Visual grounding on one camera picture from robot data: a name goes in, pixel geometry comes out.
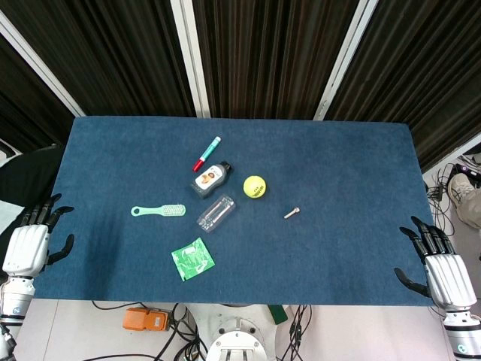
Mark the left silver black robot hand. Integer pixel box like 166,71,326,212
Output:
2,193,75,280

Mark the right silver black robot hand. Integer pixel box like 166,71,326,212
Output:
393,215,479,312

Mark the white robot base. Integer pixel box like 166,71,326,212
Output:
195,303,290,361

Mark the black chair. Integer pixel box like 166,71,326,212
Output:
0,144,65,234

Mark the beige sneaker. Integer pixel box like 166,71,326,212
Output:
447,172,481,229

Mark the mint green brush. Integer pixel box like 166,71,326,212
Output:
130,203,187,218

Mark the orange foot pedal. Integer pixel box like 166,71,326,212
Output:
123,307,173,332

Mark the green foil sachet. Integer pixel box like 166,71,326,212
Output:
171,237,216,282

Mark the green card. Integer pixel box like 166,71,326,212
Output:
267,305,289,326

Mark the clear plastic bottle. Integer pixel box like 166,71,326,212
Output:
195,193,237,233

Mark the dark grey labelled bottle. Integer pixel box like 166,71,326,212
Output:
190,161,232,199

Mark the red teal marker pen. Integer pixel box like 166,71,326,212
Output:
192,136,222,172

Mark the yellow tennis ball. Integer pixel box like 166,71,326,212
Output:
243,175,268,199

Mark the blue table cloth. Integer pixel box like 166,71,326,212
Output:
25,116,448,308

